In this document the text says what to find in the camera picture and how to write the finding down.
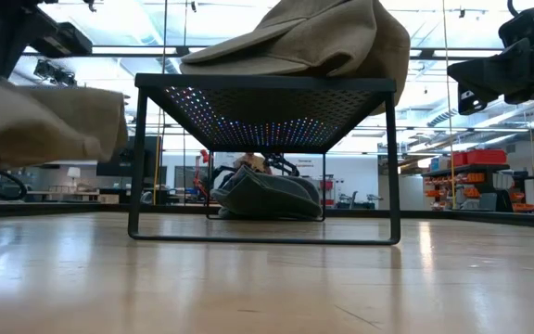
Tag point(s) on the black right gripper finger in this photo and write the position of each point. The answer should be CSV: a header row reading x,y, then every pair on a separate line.
x,y
499,69
473,104

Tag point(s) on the dark green cap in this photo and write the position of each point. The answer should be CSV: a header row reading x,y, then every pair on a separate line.
x,y
267,195
230,214

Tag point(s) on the white table lamp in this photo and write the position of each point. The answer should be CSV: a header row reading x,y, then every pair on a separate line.
x,y
73,171

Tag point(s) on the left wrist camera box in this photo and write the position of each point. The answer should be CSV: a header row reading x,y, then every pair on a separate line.
x,y
63,39

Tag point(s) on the black background robot arm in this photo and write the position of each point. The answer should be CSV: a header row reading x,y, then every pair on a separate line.
x,y
285,164

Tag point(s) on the black perforated metal shelf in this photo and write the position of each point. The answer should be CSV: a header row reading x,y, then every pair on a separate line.
x,y
267,116

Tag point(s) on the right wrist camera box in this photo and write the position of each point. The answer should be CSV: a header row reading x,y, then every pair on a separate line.
x,y
519,28

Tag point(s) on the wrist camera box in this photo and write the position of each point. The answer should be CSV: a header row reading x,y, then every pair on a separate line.
x,y
63,39
519,28

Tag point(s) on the person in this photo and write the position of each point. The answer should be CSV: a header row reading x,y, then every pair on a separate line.
x,y
250,162

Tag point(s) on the red plastic bin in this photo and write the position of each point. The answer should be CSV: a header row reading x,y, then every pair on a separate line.
x,y
459,159
487,157

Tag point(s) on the black monitor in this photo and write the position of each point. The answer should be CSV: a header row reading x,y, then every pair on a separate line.
x,y
153,158

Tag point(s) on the dark storage rack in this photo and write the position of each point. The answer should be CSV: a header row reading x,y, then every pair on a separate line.
x,y
466,168

